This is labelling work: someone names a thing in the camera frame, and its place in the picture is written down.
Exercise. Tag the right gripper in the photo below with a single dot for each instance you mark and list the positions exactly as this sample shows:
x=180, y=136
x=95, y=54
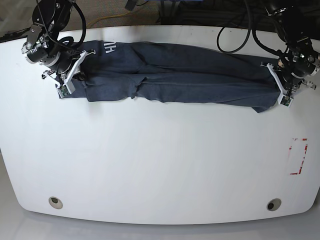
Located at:
x=43, y=47

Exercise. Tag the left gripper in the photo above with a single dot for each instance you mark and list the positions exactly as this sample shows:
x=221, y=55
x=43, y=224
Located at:
x=297, y=62

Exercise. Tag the dark blue T-shirt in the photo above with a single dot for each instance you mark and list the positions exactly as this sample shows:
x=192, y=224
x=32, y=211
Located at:
x=175, y=73

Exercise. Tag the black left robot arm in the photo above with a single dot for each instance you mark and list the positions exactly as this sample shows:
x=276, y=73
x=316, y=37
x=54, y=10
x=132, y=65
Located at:
x=293, y=29

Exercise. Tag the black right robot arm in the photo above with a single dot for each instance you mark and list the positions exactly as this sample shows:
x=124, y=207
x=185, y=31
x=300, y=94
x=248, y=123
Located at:
x=57, y=11

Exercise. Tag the red tape rectangle marking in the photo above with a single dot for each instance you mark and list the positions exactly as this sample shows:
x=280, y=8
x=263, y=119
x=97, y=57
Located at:
x=296, y=155

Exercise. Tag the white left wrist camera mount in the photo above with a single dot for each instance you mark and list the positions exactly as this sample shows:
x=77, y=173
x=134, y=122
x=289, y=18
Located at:
x=287, y=90

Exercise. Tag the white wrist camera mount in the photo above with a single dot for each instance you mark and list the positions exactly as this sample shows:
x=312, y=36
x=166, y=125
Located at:
x=287, y=90
x=71, y=75

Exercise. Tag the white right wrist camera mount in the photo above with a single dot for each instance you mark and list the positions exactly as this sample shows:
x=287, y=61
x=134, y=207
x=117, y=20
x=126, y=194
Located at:
x=71, y=75

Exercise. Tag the right table cable grommet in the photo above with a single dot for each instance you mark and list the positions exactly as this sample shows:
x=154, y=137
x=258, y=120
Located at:
x=274, y=204

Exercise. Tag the table cable grommet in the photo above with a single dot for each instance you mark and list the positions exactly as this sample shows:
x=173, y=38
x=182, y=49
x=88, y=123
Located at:
x=55, y=203
x=274, y=204

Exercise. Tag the left table cable grommet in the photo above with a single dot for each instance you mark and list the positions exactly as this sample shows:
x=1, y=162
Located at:
x=55, y=203

